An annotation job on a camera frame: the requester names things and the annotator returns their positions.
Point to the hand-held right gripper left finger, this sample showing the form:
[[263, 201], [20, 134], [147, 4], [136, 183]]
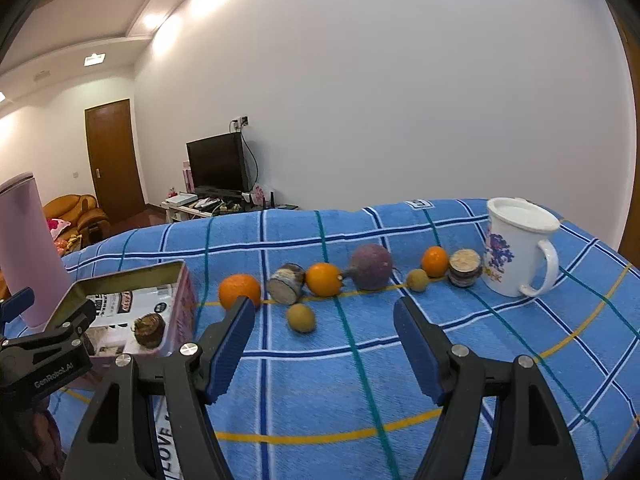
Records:
[[230, 350]]

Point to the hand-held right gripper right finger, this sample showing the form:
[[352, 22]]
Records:
[[415, 350]]

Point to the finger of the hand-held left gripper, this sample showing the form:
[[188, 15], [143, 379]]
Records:
[[17, 304], [60, 340]]

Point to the metal tin box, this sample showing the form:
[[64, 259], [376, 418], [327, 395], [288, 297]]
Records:
[[175, 300]]

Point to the purple radish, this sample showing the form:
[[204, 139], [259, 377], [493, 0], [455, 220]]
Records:
[[371, 266]]

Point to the pink tumbler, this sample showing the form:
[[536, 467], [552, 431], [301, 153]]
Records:
[[30, 250]]

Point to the white packet with black label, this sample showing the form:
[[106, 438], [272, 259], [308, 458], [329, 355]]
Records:
[[112, 310]]

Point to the large orange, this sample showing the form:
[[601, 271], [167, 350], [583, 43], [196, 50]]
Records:
[[239, 290]]

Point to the brown cupcake in tin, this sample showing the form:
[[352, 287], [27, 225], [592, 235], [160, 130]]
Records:
[[148, 331]]

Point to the pink floral cushion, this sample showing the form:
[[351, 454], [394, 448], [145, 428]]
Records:
[[57, 230]]

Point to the small jar lying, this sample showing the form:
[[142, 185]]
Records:
[[285, 284]]

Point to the small orange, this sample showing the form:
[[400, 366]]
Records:
[[434, 261]]

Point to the blue plaid blanket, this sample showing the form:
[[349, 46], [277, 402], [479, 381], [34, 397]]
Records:
[[325, 385]]

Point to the orange sofa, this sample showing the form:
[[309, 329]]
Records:
[[80, 212]]

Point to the oval orange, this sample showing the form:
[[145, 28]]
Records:
[[325, 279]]

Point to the white mug with blue print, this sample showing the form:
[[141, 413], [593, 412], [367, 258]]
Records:
[[505, 265]]

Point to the white television stand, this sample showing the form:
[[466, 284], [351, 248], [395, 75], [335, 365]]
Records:
[[185, 212]]

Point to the black router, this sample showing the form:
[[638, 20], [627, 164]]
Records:
[[270, 199]]

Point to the pink floral ornament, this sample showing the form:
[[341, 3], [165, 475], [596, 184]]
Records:
[[258, 194]]

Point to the white set-top box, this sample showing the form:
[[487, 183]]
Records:
[[181, 199]]

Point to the brown wooden door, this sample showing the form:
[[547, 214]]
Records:
[[112, 160]]

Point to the pink box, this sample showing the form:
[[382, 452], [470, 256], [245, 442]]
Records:
[[188, 177]]

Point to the black television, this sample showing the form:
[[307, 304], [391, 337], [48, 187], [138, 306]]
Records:
[[216, 162]]

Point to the wall socket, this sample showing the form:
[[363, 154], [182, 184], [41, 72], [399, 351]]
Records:
[[241, 122]]

